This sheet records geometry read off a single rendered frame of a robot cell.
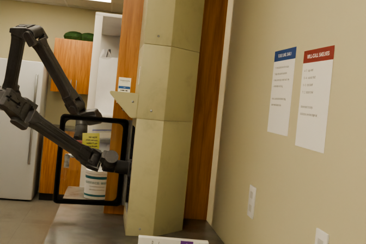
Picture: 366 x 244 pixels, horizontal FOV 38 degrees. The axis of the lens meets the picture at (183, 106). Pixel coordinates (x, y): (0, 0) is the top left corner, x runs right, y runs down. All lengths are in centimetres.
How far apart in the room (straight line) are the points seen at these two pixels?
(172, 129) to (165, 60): 29
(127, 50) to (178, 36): 39
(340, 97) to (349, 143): 13
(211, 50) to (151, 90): 52
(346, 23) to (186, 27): 100
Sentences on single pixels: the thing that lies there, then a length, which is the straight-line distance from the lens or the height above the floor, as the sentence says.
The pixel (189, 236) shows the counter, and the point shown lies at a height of 94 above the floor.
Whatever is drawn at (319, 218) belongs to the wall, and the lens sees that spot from 140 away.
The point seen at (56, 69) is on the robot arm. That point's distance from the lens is 248.
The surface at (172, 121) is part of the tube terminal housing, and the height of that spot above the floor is 141.
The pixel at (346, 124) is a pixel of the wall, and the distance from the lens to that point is 129.
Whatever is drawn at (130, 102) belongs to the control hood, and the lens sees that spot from 212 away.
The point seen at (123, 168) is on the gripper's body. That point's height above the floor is 119.
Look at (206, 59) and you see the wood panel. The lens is 254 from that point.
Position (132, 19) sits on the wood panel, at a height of 185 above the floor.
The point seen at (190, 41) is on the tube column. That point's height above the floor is 175.
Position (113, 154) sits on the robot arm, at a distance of 223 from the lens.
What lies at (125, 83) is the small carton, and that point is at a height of 155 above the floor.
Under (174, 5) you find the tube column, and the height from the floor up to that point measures 187.
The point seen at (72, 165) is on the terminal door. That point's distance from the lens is 243.
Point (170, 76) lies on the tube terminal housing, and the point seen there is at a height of 159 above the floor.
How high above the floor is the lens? 150
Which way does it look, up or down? 1 degrees down
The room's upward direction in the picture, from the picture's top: 6 degrees clockwise
